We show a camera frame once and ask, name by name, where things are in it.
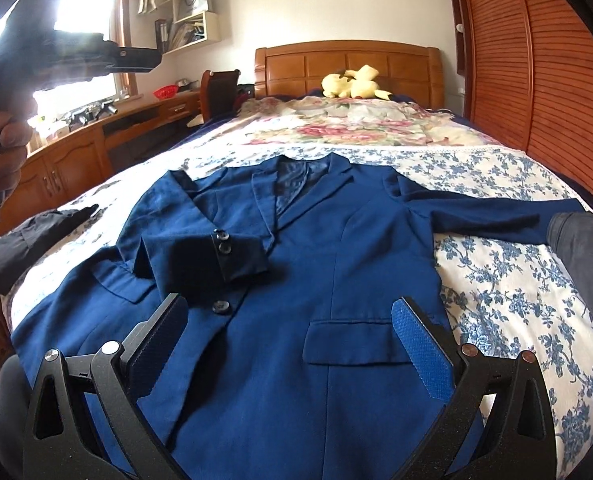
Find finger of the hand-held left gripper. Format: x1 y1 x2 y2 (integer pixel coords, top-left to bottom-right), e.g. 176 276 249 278
104 46 163 74

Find dark grey garment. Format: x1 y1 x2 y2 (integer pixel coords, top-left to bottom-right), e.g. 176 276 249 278
547 212 593 361

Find wooden desk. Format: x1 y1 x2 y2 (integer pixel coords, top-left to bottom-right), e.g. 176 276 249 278
0 87 212 231

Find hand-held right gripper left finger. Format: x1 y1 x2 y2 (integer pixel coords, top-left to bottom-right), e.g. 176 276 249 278
22 292 192 480

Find wooden slatted wardrobe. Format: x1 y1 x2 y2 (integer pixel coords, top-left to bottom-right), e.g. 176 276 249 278
444 0 593 221

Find white wall shelf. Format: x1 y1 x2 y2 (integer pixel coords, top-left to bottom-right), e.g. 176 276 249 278
154 0 222 56

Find person's left hand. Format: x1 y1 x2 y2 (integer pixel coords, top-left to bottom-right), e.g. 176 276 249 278
0 96 38 195

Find small dark desk objects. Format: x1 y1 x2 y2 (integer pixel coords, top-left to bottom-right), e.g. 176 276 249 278
69 100 120 126

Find bed with floral cover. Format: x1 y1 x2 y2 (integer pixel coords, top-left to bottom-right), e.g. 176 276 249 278
1 140 593 461

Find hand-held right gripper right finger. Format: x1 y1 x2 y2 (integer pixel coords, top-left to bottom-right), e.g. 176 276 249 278
391 296 557 480

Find pink floral quilt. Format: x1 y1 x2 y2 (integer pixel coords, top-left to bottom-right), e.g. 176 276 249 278
191 95 502 161

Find blue sweater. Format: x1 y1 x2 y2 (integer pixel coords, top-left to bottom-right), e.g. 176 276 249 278
11 152 585 480

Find black garment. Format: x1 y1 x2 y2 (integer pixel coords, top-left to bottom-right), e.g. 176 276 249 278
0 204 100 293

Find wooden headboard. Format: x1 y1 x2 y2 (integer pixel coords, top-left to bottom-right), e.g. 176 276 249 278
254 46 445 111

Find wooden chair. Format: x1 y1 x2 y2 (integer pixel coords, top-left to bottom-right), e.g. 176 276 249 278
199 69 242 121

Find window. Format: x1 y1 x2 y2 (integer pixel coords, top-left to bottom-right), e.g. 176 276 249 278
26 0 142 111

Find yellow plush toy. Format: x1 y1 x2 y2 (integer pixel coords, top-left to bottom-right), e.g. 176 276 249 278
321 65 395 101

